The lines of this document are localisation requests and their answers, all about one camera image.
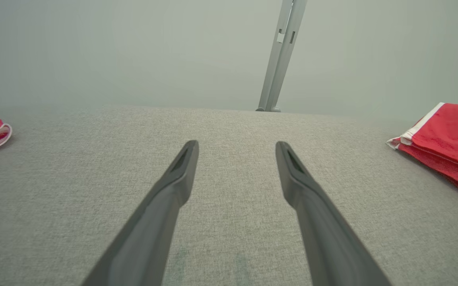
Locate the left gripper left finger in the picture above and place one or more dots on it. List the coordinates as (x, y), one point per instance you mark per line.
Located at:
(149, 238)

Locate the grey metal wall post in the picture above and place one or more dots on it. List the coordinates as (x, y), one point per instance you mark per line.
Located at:
(280, 59)

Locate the red jersey with white band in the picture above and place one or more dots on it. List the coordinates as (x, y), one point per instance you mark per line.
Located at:
(447, 135)

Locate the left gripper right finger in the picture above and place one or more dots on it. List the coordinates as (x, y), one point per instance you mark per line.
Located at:
(332, 246)

